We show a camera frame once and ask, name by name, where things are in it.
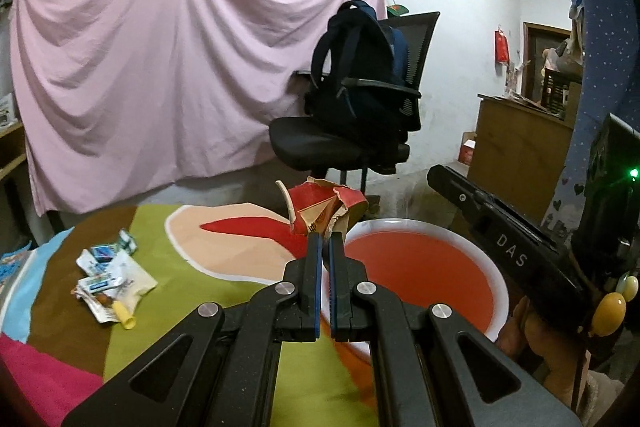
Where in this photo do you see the torn red cardboard box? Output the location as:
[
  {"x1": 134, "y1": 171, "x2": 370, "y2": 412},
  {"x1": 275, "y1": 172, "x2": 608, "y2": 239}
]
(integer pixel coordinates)
[{"x1": 276, "y1": 176, "x2": 369, "y2": 239}]

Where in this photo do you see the white green printed wrapper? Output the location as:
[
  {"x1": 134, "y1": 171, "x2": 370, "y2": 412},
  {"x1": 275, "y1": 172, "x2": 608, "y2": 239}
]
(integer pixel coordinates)
[{"x1": 76, "y1": 229, "x2": 138, "y2": 296}]

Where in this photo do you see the person's right hand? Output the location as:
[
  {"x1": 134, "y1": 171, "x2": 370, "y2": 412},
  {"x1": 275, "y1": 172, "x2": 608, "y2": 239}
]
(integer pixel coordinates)
[{"x1": 496, "y1": 297, "x2": 590, "y2": 410}]

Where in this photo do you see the white rimmed red basin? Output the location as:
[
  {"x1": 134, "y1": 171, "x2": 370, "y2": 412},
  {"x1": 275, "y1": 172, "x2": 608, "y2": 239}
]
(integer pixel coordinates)
[{"x1": 319, "y1": 217, "x2": 510, "y2": 358}]

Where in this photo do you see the wooden cabinet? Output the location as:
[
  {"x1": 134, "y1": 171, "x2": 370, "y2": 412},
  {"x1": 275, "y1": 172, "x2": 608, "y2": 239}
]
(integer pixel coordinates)
[{"x1": 468, "y1": 95, "x2": 573, "y2": 225}]

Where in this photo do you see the blue illustrated book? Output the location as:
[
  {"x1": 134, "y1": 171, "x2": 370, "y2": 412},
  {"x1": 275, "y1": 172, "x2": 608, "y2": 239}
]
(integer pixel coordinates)
[{"x1": 0, "y1": 244, "x2": 32, "y2": 303}]

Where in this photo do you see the black office chair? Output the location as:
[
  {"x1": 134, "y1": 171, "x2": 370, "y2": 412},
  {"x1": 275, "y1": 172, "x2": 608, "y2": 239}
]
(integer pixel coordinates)
[{"x1": 269, "y1": 1, "x2": 439, "y2": 178}]

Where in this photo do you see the pink hanging sheet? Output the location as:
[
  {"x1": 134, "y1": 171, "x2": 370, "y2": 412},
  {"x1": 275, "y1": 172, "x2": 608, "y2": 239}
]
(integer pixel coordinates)
[{"x1": 10, "y1": 0, "x2": 385, "y2": 215}]

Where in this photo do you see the dark blue backpack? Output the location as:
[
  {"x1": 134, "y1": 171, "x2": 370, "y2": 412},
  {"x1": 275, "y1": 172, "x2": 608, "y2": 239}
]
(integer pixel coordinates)
[{"x1": 304, "y1": 0, "x2": 410, "y2": 118}]

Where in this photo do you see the blue dotted hanging cloth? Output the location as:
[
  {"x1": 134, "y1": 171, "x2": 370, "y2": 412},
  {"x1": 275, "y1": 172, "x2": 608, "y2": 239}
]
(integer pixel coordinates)
[{"x1": 544, "y1": 0, "x2": 639, "y2": 239}]

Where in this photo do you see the yellow bead bracelet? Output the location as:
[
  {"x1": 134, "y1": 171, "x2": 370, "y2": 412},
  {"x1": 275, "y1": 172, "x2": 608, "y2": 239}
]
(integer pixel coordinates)
[{"x1": 589, "y1": 273, "x2": 640, "y2": 338}]

